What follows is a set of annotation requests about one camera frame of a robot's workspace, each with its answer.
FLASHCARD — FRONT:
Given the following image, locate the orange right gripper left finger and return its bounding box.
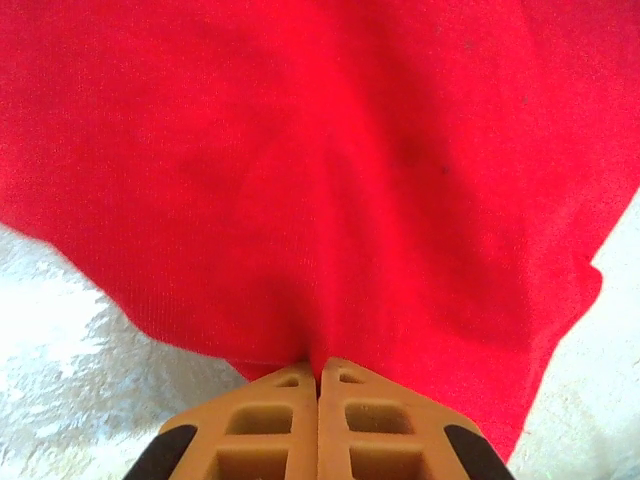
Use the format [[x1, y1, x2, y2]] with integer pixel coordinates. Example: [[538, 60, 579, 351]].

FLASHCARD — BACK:
[[127, 362, 319, 480]]

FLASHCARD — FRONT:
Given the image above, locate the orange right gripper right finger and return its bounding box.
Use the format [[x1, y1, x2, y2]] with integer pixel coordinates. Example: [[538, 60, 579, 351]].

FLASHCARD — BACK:
[[317, 355, 514, 480]]

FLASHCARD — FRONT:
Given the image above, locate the red printed t-shirt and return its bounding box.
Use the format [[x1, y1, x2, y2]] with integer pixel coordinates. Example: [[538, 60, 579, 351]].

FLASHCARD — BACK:
[[0, 0, 640, 464]]

